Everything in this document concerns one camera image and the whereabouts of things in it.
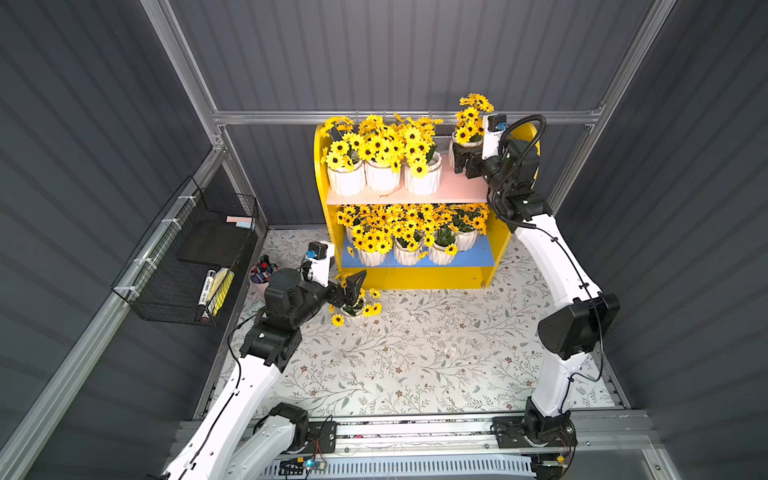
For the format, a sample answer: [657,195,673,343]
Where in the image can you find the pink metal marker bucket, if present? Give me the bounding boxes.
[249,255,279,296]

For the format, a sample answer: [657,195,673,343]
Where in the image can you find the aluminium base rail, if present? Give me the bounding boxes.
[173,409,661,463]

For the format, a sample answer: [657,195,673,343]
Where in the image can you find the black wire wall basket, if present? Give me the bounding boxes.
[112,178,260,326]

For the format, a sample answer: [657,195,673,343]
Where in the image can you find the pink and blue sticky notes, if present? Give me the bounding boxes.
[226,216,253,229]

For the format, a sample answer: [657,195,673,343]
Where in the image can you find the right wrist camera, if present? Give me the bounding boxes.
[482,113,507,160]

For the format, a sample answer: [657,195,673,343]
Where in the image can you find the white wire wall basket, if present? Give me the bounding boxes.
[432,119,455,155]

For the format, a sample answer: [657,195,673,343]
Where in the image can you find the yellow wooden shelf unit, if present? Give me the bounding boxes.
[314,125,513,289]

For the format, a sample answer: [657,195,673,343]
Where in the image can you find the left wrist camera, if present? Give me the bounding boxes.
[301,241,335,287]

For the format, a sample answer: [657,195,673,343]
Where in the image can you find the yellow book in basket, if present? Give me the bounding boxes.
[202,268,234,320]

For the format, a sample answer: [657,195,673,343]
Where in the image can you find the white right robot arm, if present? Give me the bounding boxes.
[451,139,620,447]

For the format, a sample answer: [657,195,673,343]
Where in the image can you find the sunflower pot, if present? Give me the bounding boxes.
[358,115,402,193]
[388,204,424,267]
[397,116,443,196]
[452,93,495,147]
[320,116,366,197]
[424,206,458,266]
[329,273,383,327]
[449,203,489,252]
[336,204,394,266]

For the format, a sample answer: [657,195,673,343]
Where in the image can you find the white marker in basket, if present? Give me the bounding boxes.
[197,270,216,306]

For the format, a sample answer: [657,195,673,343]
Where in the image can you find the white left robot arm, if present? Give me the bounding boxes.
[162,269,367,479]

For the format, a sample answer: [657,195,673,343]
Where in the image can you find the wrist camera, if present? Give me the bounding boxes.
[301,241,335,287]
[482,113,507,160]

